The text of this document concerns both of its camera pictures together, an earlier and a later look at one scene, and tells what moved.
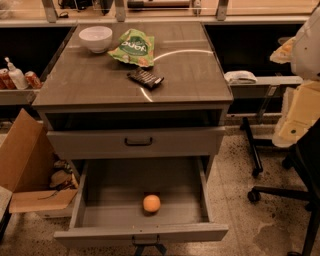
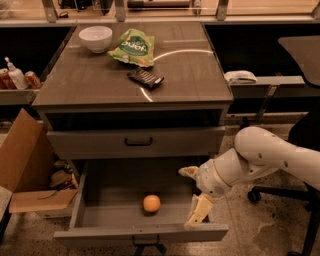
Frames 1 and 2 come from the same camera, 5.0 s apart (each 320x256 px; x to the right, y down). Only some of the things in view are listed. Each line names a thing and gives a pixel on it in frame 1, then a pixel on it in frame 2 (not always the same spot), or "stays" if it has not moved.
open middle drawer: [108, 208] stays
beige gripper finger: [300, 111] -> [201, 204]
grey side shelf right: [266, 87] stays
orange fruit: [151, 203] stays
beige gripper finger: [285, 53] -> [191, 171]
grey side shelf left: [18, 97] stays
